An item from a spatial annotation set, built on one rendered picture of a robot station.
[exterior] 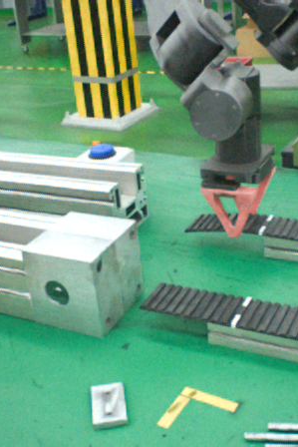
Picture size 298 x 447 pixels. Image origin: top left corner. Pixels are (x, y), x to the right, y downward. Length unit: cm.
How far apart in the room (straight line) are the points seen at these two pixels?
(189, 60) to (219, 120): 10
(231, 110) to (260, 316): 21
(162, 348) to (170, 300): 5
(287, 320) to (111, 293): 19
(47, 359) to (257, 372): 22
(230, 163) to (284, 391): 29
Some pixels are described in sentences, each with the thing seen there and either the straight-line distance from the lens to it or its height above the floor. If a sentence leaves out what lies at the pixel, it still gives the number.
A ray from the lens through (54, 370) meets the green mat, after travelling 66.
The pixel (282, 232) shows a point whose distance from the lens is 79.
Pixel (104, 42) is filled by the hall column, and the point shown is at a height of 54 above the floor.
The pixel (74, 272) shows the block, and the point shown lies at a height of 86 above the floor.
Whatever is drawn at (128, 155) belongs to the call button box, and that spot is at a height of 84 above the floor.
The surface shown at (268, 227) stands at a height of 82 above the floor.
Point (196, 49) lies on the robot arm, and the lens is 73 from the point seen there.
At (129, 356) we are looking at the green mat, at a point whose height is 78.
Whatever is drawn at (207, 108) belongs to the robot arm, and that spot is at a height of 100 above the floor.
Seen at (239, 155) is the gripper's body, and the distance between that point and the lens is 76.
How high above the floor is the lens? 118
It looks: 26 degrees down
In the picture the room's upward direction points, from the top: 6 degrees counter-clockwise
